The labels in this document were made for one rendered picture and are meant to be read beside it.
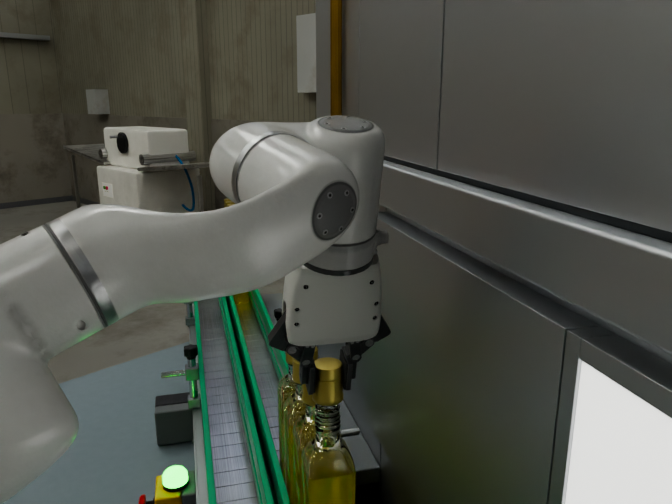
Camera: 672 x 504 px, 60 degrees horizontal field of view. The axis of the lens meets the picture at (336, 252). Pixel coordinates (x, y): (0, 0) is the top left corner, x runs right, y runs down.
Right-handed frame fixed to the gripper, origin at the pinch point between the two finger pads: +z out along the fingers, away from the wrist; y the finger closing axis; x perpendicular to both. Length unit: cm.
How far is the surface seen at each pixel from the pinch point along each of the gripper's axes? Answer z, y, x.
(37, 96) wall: 192, 230, -850
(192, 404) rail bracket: 41, 17, -40
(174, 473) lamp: 41, 20, -23
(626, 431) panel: -16.7, -12.8, 27.2
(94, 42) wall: 103, 133, -776
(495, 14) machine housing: -37.5, -14.9, -4.2
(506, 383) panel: -9.9, -12.2, 15.1
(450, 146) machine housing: -23.1, -14.7, -8.7
